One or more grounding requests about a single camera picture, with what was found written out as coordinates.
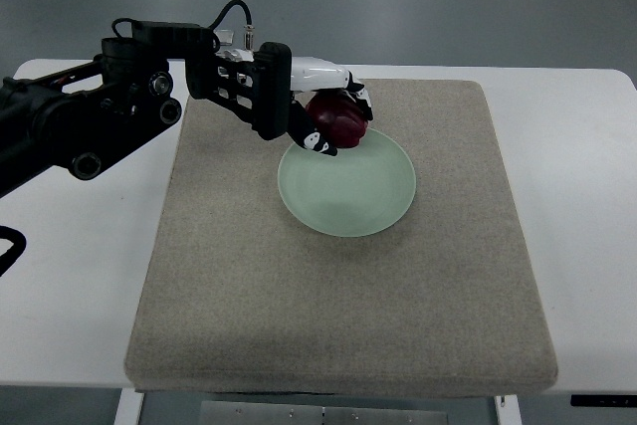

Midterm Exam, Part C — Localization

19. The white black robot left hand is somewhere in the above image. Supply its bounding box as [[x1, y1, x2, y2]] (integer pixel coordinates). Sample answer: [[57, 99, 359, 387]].
[[212, 42, 373, 156]]

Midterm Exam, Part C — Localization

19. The red apple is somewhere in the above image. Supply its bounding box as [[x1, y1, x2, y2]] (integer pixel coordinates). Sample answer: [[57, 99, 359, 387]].
[[306, 91, 369, 148]]

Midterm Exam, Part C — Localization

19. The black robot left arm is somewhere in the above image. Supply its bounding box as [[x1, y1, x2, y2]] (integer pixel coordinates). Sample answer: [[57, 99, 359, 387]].
[[1, 21, 292, 194]]

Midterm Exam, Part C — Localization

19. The upper metal floor plate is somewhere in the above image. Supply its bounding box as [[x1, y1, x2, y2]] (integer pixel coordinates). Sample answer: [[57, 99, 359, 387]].
[[214, 29, 234, 46]]

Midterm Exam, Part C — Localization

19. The light green plate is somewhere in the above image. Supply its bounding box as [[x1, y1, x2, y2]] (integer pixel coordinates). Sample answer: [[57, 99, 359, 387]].
[[278, 128, 417, 238]]

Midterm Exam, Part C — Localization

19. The beige felt mat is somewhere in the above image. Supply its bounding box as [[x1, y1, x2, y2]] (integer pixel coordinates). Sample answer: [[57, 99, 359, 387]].
[[124, 80, 558, 398]]

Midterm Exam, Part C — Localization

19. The white table leg left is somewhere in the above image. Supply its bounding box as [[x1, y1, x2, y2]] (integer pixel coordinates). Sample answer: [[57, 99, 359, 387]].
[[113, 388, 144, 425]]

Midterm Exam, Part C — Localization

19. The white table leg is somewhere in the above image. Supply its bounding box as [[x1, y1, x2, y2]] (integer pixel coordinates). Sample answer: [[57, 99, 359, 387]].
[[113, 388, 144, 425], [494, 395, 523, 425]]

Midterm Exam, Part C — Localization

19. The white table leg right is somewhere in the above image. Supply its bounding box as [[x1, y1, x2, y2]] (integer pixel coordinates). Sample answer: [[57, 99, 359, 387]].
[[494, 395, 523, 425]]

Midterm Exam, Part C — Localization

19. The black table control panel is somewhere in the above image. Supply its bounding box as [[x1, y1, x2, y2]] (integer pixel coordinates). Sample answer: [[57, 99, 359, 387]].
[[570, 394, 637, 408]]

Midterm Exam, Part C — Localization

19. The black cable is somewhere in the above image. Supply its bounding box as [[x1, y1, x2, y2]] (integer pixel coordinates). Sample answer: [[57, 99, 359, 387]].
[[109, 0, 257, 52]]

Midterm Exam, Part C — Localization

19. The grey metal base plate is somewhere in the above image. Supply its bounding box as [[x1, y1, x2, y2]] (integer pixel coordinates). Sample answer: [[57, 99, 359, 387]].
[[198, 401, 449, 425]]

